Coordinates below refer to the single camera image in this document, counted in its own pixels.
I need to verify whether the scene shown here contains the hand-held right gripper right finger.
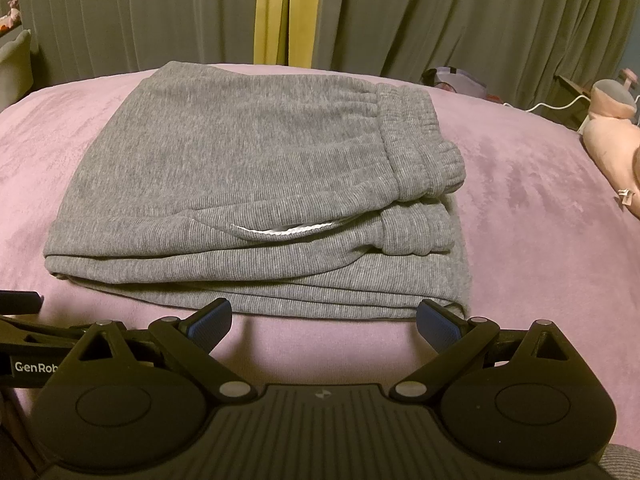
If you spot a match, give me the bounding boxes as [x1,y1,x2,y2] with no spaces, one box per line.
[392,299,577,401]

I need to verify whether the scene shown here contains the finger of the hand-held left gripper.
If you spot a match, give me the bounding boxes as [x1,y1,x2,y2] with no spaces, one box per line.
[0,314,97,347]
[0,289,42,312]

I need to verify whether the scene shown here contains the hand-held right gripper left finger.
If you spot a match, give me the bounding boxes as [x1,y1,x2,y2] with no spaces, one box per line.
[74,298,254,402]

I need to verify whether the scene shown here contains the grey sweat pants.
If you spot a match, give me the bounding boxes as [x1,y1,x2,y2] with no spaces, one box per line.
[42,61,473,322]

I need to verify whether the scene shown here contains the pink fleece blanket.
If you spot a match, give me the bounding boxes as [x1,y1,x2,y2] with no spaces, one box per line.
[0,62,640,453]

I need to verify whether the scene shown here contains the white cushioned chair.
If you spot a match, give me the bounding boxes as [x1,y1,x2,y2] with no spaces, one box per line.
[0,29,34,112]

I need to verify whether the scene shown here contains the person's grey knit clothing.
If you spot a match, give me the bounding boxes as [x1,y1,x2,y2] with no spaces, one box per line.
[611,441,640,480]

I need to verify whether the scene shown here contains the small pink plush toy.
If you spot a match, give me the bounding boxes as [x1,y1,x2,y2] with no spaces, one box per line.
[0,0,24,29]

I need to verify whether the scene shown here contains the grey curtain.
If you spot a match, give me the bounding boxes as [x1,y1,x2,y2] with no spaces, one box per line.
[314,0,632,111]
[22,0,262,86]

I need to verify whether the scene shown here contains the yellow curtain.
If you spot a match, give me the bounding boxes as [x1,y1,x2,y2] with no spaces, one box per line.
[252,0,327,67]

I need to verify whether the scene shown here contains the white cable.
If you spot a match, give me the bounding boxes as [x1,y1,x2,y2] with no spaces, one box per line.
[502,92,592,112]

